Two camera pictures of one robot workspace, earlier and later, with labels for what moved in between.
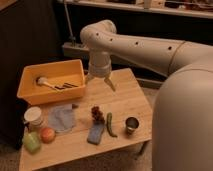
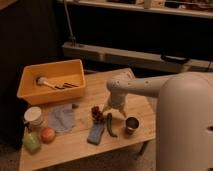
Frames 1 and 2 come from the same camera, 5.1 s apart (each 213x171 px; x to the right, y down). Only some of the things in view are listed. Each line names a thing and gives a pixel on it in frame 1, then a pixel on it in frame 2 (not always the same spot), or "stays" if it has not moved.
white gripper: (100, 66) → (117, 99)
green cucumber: (109, 124) stays
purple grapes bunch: (97, 115) stays
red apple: (47, 135) stays
